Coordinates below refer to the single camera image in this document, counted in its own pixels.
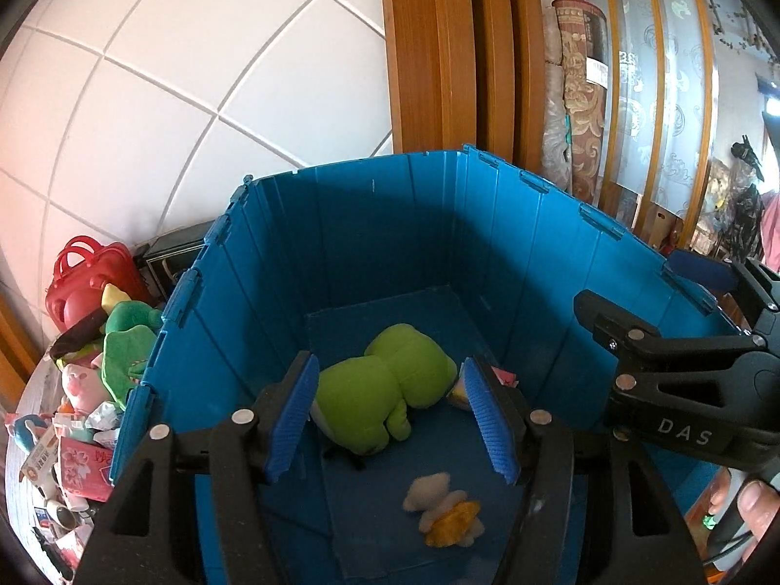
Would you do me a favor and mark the green plush dinosaur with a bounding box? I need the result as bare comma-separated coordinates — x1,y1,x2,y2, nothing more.
100,298,164,410

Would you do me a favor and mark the white mug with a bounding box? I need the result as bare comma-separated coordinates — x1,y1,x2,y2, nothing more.
44,498,94,532

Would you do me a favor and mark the blue toy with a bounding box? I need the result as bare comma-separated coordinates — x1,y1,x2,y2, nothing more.
12,417,51,453

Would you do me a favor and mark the wooden door frame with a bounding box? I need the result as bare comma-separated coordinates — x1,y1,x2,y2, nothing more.
378,0,549,179

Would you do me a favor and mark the blue folding plastic crate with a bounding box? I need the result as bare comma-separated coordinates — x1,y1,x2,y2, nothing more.
110,145,748,585

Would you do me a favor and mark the pink pig plush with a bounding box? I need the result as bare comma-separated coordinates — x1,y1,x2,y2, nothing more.
61,362,106,415

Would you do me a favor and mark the small white yellow plush toy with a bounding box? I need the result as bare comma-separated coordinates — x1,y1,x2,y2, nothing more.
402,472,486,548

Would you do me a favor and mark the brown patterned rolled carpet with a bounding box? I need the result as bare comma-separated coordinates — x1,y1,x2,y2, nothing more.
551,0,612,203

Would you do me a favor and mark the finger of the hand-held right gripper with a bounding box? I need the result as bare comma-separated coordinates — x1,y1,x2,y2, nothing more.
666,248,780,333
573,289,770,404

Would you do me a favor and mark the black box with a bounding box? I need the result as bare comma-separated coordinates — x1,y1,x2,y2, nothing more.
131,224,215,303

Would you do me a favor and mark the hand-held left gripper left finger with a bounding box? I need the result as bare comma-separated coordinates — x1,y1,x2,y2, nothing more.
73,350,321,585

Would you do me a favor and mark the white orange printed box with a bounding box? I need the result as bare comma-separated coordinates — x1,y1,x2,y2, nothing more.
21,435,63,489

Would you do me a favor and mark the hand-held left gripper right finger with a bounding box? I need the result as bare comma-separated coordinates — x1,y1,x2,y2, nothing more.
463,354,708,585

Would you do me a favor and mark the pink cloth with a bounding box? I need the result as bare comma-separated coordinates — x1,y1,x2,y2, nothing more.
761,189,780,258

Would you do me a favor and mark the crumpled white wrapper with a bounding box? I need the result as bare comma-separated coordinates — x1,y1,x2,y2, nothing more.
85,402,126,447

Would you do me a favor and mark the red plastic basket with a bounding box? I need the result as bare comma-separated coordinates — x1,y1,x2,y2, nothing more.
45,235,153,331

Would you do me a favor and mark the green plush frog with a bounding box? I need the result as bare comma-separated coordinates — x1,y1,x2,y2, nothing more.
311,324,459,457

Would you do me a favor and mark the frosted glass sliding door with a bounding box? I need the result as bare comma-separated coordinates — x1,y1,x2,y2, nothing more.
564,0,721,246

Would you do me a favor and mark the grey rolled carpet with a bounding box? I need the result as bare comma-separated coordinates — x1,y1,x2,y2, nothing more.
541,12,575,191

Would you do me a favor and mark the person's right hand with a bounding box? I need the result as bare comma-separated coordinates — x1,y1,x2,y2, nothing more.
708,468,780,542

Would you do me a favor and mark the pink teal tissue pack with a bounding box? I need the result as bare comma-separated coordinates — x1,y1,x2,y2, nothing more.
448,362,519,410

